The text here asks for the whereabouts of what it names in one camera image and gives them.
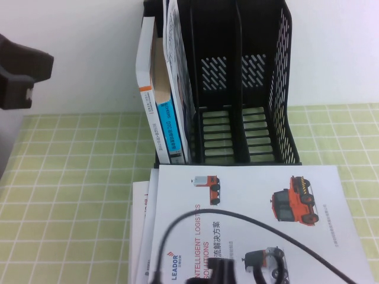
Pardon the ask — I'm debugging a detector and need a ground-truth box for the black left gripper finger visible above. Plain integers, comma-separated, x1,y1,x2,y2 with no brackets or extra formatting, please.
0,33,55,83
0,69,36,111

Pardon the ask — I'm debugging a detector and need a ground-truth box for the white red logistics brochure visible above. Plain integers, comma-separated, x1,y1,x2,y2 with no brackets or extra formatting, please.
147,164,375,284

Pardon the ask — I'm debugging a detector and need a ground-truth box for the white book orange band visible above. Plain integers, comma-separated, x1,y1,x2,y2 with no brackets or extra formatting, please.
135,16,172,164

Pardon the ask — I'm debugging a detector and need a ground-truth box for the blue spine book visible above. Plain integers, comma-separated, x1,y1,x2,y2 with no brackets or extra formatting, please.
149,37,190,165

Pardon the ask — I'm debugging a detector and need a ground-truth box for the black plastic book holder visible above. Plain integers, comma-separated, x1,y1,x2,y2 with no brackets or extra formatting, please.
143,0,303,168

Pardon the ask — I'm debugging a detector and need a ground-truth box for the green checked tablecloth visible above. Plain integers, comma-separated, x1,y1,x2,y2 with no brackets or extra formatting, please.
0,103,379,284

